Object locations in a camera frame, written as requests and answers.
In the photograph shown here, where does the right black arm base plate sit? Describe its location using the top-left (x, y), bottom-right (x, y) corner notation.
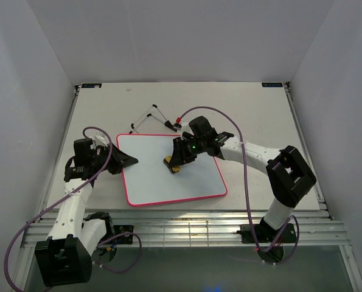
top-left (237, 223), bottom-right (296, 243)

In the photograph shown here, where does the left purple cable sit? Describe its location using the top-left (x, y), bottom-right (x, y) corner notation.
top-left (4, 126), bottom-right (142, 287)

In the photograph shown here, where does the right blue table label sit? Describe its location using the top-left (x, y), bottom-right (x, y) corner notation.
top-left (261, 82), bottom-right (283, 88)

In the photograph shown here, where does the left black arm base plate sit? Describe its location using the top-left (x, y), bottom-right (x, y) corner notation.
top-left (110, 225), bottom-right (134, 245)

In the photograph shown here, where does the purple cable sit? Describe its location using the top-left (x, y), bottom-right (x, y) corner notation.
top-left (4, 126), bottom-right (142, 287)
top-left (179, 106), bottom-right (300, 265)

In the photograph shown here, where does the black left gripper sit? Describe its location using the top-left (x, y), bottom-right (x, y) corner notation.
top-left (91, 142), bottom-right (137, 175)

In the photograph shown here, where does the left blue table label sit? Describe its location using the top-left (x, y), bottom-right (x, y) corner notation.
top-left (81, 83), bottom-right (102, 89)

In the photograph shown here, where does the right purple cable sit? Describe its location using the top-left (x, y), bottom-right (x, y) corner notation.
top-left (179, 106), bottom-right (300, 265)

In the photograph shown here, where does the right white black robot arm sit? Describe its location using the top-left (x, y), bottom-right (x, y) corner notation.
top-left (164, 116), bottom-right (316, 242)

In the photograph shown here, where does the round yellow black eraser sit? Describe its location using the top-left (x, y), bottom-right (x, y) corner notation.
top-left (162, 155), bottom-right (183, 175)

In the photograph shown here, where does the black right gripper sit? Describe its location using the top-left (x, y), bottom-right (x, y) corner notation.
top-left (170, 136), bottom-right (206, 168)

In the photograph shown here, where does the blue table label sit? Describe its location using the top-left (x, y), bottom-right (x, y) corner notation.
top-left (261, 82), bottom-right (283, 88)
top-left (81, 83), bottom-right (102, 89)

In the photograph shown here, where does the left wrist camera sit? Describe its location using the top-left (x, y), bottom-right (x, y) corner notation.
top-left (93, 131), bottom-right (108, 147)

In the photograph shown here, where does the pink framed whiteboard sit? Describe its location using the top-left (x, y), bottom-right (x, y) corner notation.
top-left (116, 133), bottom-right (228, 208)

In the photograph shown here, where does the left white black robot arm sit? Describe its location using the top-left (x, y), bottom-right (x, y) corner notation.
top-left (35, 137), bottom-right (139, 287)

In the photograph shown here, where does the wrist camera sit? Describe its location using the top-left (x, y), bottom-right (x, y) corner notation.
top-left (173, 117), bottom-right (190, 135)
top-left (93, 131), bottom-right (108, 147)

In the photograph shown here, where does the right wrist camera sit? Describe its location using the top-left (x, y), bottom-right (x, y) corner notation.
top-left (173, 117), bottom-right (190, 135)

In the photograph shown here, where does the black wire easel stand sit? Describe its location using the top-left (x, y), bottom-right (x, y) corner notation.
top-left (128, 103), bottom-right (178, 134)

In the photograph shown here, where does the aluminium table edge rail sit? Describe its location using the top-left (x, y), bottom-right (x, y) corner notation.
top-left (283, 82), bottom-right (335, 221)

